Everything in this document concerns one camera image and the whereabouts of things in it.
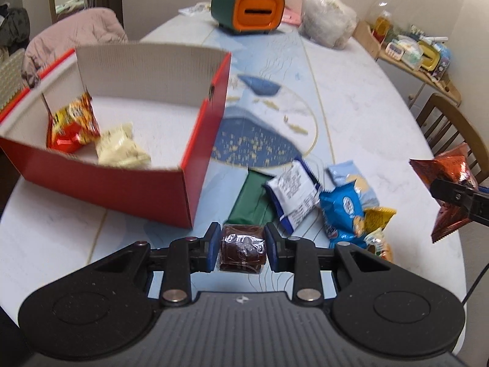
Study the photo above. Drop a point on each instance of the red-brown foil snack packet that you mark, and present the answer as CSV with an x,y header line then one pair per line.
x,y
447,168

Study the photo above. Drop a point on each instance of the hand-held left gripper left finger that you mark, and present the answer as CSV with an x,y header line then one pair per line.
x,y
213,246

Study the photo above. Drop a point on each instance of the bright blue snack packet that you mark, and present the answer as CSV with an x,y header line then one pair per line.
x,y
342,210

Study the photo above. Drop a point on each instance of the pink puffer jacket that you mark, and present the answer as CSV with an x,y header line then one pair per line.
x,y
72,32

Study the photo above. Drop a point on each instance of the clear plastic bag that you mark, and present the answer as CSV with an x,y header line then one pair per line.
x,y
328,17

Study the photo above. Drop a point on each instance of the green and orange pen holder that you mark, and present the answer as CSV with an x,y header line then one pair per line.
x,y
229,7

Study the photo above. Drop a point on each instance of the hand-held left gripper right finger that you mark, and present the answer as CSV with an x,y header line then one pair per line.
x,y
270,246

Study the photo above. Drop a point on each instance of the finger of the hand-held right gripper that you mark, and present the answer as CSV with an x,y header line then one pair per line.
x,y
454,193

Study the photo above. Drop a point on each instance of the light blue sun-print snack packet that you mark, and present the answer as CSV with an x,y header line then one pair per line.
x,y
345,174

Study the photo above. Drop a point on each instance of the clear jar with yellow contents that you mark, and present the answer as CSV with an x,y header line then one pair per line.
x,y
382,25

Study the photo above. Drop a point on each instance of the wooden chair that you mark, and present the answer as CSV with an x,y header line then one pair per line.
x,y
454,118

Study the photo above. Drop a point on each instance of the dark green snack packet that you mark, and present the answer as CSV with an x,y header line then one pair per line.
x,y
250,198

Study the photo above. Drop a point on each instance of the red cardboard box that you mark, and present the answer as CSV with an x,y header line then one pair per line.
x,y
114,183

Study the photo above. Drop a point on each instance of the blue patterned packet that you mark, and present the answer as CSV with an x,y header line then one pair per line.
x,y
443,61

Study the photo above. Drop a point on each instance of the small white timer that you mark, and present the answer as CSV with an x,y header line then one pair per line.
x,y
393,50

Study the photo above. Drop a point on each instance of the pile of dark clothes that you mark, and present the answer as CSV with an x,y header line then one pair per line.
x,y
13,25

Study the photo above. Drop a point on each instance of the pink folder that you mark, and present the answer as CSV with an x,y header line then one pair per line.
x,y
292,17

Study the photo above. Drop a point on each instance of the cream snack packet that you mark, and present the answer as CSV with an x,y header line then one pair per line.
x,y
120,147

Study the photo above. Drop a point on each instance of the brown cake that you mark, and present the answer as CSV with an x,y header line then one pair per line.
x,y
241,250

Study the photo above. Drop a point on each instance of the wooden side shelf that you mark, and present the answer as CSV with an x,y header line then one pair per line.
x,y
405,67

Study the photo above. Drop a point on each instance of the orange and white snack packet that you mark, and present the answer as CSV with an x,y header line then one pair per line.
x,y
380,246

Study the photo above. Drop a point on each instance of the red and yellow snack packet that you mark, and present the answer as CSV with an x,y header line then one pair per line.
x,y
72,122

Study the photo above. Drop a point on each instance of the white and blue snack packet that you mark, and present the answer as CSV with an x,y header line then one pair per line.
x,y
294,191

